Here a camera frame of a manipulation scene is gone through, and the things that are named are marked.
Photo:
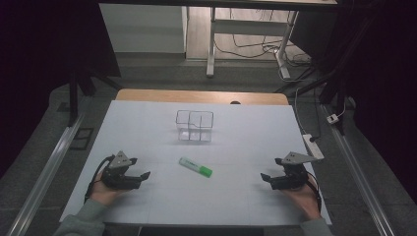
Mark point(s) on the dark curtain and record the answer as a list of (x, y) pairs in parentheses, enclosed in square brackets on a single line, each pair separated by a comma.
[(383, 82), (39, 65)]

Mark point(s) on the aluminium floor rail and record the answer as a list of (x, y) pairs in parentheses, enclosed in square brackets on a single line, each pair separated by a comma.
[(357, 170), (46, 173)]

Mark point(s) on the white cabinet panel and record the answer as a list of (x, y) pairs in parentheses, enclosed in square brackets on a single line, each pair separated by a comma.
[(141, 29)]

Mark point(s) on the person's left hand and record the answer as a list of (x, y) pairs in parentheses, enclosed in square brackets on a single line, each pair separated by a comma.
[(104, 194)]

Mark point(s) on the green highlighter pen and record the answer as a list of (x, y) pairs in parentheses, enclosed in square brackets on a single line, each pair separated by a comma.
[(196, 167)]

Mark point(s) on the white desk frame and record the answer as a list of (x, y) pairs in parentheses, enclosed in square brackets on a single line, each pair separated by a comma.
[(249, 27)]

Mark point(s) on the black floor frame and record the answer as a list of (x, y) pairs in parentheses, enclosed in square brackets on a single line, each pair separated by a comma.
[(82, 139)]

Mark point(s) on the white power strip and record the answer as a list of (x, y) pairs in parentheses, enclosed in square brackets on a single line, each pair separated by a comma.
[(313, 147)]

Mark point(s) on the person's right hand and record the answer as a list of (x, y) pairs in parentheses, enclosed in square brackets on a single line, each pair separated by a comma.
[(303, 200)]

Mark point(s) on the clear acrylic organizer box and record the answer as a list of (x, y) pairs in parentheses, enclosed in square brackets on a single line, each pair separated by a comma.
[(194, 126)]

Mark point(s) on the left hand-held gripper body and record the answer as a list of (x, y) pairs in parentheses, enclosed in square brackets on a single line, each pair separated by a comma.
[(115, 177)]

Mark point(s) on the black metal stand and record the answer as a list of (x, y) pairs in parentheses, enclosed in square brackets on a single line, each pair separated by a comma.
[(334, 88), (72, 95)]

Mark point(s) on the white table cover sheet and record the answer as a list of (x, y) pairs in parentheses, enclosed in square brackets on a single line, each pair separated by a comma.
[(229, 196)]

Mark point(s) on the small white plug adapter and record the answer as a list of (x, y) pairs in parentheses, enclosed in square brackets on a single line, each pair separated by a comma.
[(332, 119)]

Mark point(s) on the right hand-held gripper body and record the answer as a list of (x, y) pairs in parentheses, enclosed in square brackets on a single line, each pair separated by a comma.
[(291, 175)]

